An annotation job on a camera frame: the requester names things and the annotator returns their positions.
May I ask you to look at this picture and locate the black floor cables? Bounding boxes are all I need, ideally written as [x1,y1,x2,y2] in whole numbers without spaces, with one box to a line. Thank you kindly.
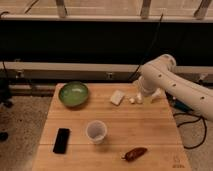
[172,99,208,150]

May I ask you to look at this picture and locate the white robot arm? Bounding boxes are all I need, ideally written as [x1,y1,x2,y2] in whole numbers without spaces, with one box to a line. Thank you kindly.
[137,54,213,121]

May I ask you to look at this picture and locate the green bowl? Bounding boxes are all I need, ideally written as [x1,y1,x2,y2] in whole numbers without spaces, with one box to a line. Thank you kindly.
[58,81,89,107]

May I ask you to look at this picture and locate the translucent soft gripper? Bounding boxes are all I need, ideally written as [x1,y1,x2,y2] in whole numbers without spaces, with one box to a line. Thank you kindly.
[134,79,150,97]

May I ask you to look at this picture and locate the black chair base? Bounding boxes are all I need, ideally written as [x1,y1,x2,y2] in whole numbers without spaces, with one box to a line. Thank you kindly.
[0,79,13,142]

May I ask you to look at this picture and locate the red chili pepper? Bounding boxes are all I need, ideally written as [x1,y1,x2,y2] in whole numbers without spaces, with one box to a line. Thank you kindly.
[122,147,147,162]

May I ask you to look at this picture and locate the black rectangular remote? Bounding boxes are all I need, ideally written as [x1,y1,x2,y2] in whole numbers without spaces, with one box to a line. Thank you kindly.
[53,128,70,154]

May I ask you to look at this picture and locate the white sponge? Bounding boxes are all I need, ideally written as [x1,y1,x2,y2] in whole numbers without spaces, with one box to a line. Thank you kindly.
[110,90,125,105]

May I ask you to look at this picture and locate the black hanging cable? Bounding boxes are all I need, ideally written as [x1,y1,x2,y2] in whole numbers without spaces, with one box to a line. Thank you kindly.
[125,12,165,83]

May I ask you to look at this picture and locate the wooden table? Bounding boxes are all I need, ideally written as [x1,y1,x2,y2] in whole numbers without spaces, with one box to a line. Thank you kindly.
[32,84,191,171]

